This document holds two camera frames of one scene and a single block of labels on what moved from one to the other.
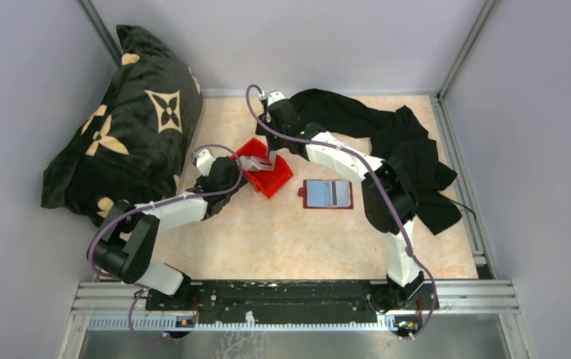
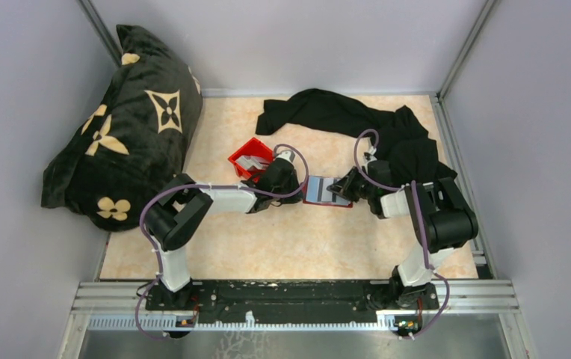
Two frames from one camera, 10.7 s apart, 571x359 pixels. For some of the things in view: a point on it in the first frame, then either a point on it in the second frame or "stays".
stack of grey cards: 252,163 stays
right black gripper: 273,145 -> 344,185
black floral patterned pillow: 135,146 stays
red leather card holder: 326,194 stays
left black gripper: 235,177 -> 293,198
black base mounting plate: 293,301 stays
